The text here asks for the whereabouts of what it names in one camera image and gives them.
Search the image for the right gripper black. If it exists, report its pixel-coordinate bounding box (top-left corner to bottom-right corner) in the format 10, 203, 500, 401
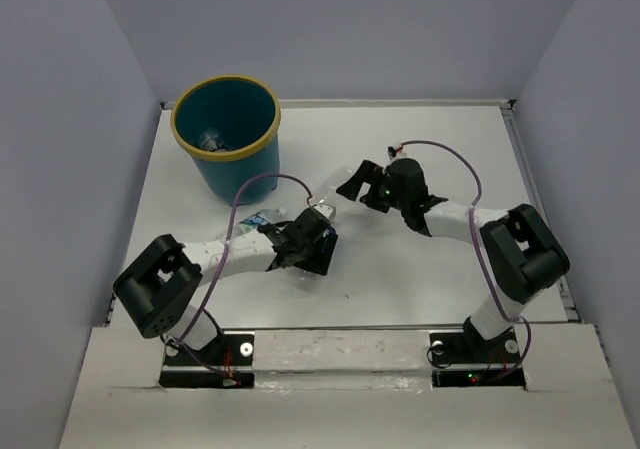
337, 159, 408, 213

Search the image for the blue label Pocari bottle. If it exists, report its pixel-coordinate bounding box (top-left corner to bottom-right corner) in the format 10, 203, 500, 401
294, 227, 338, 290

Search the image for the large crushed clear bottle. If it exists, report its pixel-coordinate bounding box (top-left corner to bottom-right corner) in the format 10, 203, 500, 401
310, 166, 355, 208

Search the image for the green label water bottle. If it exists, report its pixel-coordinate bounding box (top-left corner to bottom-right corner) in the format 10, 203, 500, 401
231, 208, 286, 239

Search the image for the clear bottle with black label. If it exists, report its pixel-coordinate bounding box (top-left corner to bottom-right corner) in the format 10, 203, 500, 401
197, 128, 228, 153

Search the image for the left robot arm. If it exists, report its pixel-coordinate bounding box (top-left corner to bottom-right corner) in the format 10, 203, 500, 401
113, 203, 337, 367

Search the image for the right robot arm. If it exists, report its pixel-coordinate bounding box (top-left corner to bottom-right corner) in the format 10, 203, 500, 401
336, 158, 570, 363

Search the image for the teal bin with yellow rim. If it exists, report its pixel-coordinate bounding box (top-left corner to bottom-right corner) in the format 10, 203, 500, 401
170, 75, 281, 204

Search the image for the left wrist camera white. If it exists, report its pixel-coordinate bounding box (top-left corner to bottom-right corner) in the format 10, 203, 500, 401
313, 203, 337, 223

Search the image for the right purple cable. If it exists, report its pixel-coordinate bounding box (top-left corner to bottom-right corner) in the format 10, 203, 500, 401
402, 139, 532, 375

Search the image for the purple cable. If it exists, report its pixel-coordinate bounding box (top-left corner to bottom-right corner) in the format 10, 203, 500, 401
169, 173, 314, 375
402, 139, 532, 375

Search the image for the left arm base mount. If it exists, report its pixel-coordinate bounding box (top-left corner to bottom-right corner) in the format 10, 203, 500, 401
159, 331, 255, 390

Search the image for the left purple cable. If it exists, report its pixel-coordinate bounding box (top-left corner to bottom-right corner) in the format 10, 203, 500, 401
169, 173, 314, 375

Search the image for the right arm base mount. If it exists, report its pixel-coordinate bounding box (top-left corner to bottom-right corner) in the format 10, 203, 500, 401
426, 329, 526, 389

